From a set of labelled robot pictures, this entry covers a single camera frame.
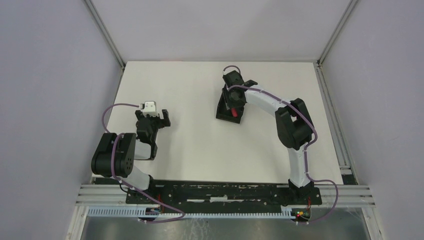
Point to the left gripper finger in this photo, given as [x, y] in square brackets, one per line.
[165, 120]
[139, 115]

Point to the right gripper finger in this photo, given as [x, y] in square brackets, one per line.
[240, 109]
[225, 95]

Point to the black plastic bin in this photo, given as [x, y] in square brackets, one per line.
[226, 115]

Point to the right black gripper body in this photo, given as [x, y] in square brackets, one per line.
[228, 112]

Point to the right aluminium corner post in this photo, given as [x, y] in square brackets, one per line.
[337, 30]

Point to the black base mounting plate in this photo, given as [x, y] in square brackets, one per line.
[209, 197]

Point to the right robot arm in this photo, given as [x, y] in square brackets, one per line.
[293, 122]

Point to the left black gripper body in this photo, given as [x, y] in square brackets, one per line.
[152, 120]

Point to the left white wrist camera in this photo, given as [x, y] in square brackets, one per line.
[149, 109]

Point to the aluminium front rail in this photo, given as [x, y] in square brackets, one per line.
[349, 196]

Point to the white slotted cable duct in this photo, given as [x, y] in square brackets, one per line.
[145, 212]

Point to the left aluminium corner post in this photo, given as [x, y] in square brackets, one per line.
[104, 32]

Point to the aluminium corner post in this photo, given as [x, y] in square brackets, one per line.
[104, 32]
[337, 30]

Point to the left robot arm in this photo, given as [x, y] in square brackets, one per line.
[114, 156]

